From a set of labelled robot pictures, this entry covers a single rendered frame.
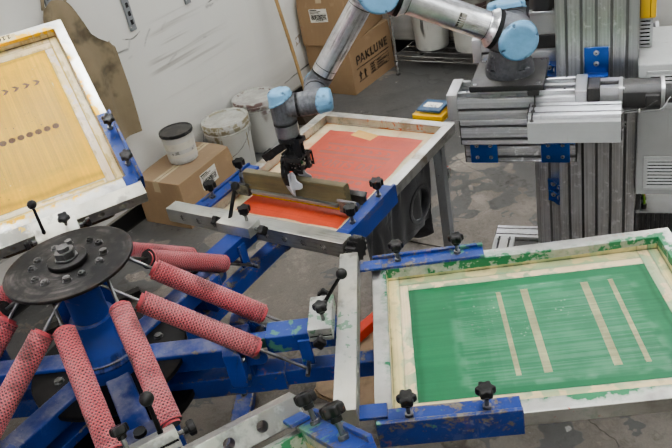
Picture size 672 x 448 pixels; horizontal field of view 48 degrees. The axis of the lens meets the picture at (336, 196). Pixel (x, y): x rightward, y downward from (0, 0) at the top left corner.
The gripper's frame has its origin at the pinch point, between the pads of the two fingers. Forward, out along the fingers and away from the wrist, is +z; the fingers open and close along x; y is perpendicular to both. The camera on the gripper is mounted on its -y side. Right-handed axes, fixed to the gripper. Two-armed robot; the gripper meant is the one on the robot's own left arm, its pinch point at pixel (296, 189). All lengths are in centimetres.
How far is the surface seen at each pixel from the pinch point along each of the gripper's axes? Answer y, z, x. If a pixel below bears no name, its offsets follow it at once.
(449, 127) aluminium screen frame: 29, 3, 57
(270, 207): -9.4, 6.0, -4.0
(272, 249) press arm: 1.8, 10.1, -19.8
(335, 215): 15.3, 6.2, -2.0
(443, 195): 12, 45, 76
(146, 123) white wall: -200, 48, 111
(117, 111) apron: -195, 30, 90
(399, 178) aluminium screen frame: 27.9, 2.8, 19.2
